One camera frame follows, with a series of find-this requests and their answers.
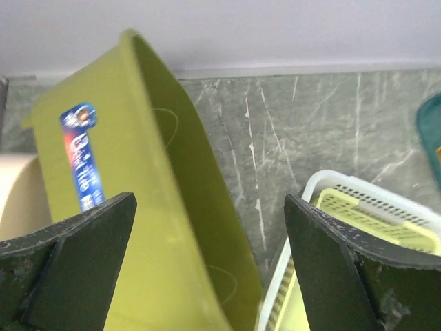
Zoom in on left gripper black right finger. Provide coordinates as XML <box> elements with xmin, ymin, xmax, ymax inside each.
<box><xmin>284</xmin><ymin>194</ymin><xmax>440</xmax><ymax>330</ymax></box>

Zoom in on pale yellow perforated basket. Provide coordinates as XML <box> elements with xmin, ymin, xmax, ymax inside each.
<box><xmin>265</xmin><ymin>188</ymin><xmax>441</xmax><ymax>331</ymax></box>

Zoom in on olive green plastic tub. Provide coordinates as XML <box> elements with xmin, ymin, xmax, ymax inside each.
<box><xmin>23</xmin><ymin>29</ymin><xmax>262</xmax><ymax>330</ymax></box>

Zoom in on translucent blue plastic container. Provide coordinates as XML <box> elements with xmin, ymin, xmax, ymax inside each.
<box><xmin>416</xmin><ymin>93</ymin><xmax>440</xmax><ymax>190</ymax></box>

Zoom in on beige cylindrical roll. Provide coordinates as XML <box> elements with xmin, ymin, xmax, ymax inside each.
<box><xmin>1</xmin><ymin>153</ymin><xmax>52</xmax><ymax>241</ymax></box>

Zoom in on white plastic tray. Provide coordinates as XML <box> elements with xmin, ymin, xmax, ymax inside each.
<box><xmin>254</xmin><ymin>169</ymin><xmax>441</xmax><ymax>331</ymax></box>

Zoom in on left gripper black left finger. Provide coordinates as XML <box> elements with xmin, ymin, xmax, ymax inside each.
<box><xmin>1</xmin><ymin>192</ymin><xmax>137</xmax><ymax>330</ymax></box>

